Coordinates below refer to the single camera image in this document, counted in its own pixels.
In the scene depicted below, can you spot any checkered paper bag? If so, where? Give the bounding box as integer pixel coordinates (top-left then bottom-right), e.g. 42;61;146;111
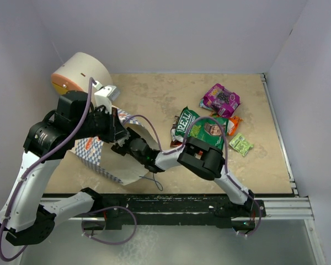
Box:
71;109;159;186

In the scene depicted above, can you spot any purple snack packet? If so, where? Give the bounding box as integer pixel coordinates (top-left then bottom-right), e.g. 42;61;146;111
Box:
203;83;241;118

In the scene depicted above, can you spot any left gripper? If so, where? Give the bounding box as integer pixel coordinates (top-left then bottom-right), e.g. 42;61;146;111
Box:
73;105;130;144

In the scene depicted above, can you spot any white cylindrical container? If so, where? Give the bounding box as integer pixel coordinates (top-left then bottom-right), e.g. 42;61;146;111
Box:
51;52;113;94

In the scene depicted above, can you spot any orange snack packet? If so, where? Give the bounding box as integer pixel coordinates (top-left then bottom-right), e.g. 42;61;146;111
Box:
227;116;243;136

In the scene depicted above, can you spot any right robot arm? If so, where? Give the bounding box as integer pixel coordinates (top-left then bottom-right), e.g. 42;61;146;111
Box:
111;130;254;216

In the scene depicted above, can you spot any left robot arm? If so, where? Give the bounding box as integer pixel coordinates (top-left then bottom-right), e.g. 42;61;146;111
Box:
0;91;127;246

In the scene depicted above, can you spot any teal snack packet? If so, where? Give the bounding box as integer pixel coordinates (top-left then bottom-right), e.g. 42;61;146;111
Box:
199;98;212;110

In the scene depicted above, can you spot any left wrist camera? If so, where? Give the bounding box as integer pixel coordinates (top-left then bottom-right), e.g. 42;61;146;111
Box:
92;81;120;113

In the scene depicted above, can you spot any dark brown snack packet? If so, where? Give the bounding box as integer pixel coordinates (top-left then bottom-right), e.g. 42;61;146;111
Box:
170;115;183;147

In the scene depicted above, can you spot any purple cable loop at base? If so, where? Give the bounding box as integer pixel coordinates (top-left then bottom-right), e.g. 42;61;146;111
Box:
81;205;138;246

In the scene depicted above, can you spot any green Real chips bag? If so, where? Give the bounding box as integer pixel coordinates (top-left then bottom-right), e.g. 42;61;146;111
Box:
176;107;224;149

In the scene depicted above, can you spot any green snack packet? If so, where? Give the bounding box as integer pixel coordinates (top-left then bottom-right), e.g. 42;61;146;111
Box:
229;133;254;157

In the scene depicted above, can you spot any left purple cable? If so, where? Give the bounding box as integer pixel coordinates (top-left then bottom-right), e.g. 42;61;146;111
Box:
0;77;98;262

